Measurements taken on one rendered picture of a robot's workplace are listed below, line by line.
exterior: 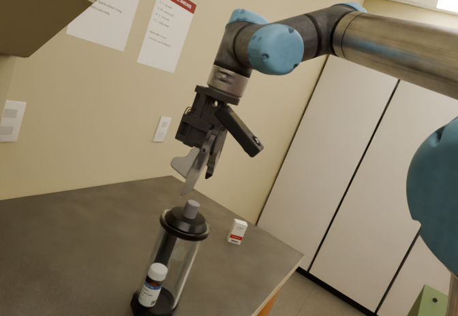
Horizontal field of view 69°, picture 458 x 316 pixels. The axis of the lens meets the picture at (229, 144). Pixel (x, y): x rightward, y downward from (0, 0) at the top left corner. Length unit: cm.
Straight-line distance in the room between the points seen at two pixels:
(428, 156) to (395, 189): 279
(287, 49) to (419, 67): 18
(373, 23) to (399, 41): 6
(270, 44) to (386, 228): 272
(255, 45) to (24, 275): 66
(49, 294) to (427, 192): 72
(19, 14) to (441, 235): 42
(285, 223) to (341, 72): 146
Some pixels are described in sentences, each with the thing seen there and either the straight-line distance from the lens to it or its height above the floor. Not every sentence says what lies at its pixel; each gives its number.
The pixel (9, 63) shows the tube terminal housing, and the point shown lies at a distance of 51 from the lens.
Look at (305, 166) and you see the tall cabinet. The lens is 315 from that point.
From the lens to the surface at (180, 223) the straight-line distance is 69.
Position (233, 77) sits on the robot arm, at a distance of 62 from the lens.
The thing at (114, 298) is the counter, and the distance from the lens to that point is 85.
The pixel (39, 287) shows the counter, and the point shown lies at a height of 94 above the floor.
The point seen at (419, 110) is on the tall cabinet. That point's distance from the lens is 305.
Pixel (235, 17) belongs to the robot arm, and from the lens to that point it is 64.
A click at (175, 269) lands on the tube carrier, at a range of 73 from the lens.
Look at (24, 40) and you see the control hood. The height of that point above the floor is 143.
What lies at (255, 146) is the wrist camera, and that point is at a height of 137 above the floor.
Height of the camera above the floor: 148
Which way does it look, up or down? 11 degrees down
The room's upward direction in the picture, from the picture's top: 21 degrees clockwise
